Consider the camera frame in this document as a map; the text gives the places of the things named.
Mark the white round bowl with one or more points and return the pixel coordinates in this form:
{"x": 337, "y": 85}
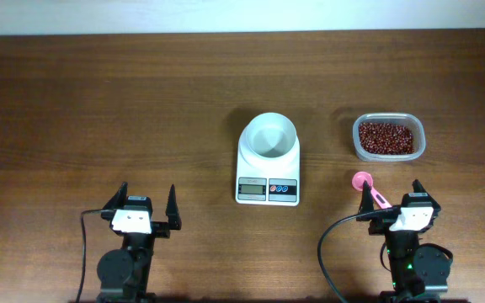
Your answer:
{"x": 270, "y": 135}

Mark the pink measuring scoop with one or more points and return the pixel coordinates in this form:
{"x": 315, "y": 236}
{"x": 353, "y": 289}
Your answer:
{"x": 360, "y": 179}

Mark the red beans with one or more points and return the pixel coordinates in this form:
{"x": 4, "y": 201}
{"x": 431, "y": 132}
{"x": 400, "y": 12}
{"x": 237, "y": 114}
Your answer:
{"x": 386, "y": 138}

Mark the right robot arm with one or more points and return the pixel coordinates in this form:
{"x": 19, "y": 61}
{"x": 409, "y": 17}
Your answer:
{"x": 419, "y": 271}

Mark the clear plastic bean container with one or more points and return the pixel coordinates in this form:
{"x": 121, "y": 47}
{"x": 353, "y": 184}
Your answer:
{"x": 403, "y": 119}

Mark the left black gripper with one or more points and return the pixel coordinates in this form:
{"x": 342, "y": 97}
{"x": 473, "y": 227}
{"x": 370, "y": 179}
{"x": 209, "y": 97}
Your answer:
{"x": 162, "y": 229}

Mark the white digital kitchen scale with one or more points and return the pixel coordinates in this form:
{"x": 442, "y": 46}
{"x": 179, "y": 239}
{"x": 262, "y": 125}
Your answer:
{"x": 268, "y": 173}

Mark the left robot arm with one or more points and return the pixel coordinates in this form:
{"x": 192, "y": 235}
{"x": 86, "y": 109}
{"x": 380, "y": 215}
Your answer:
{"x": 124, "y": 272}

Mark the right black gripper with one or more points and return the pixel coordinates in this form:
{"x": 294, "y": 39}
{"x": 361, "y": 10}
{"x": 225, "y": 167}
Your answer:
{"x": 381, "y": 224}

